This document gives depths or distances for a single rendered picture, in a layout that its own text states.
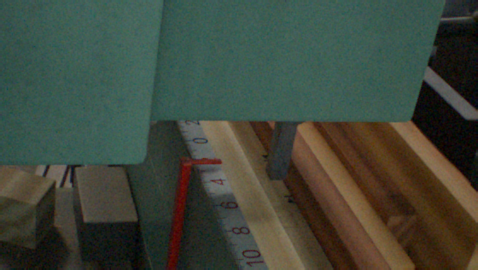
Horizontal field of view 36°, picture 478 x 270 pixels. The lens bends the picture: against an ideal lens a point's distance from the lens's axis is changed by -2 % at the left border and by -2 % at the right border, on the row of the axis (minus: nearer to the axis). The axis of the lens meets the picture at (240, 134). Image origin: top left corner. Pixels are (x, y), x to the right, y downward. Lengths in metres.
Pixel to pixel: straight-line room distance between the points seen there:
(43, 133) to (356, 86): 0.14
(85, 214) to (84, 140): 0.24
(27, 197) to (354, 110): 0.28
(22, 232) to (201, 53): 0.29
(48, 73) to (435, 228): 0.20
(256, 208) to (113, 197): 0.19
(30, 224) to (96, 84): 0.30
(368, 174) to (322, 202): 0.05
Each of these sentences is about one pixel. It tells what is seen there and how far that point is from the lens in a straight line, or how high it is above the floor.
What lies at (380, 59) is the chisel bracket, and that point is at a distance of 0.34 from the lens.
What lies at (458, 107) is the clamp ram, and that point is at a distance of 0.42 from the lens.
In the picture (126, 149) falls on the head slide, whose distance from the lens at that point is 0.28.
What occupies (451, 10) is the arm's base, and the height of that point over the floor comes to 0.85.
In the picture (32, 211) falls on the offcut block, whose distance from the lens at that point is 0.55.
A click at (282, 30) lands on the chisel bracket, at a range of 0.32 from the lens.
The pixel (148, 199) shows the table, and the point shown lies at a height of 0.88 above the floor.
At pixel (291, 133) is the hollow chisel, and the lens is 0.38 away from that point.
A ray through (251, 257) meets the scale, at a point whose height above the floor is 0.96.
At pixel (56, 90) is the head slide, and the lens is 0.27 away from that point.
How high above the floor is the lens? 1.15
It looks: 28 degrees down
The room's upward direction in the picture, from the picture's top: 10 degrees clockwise
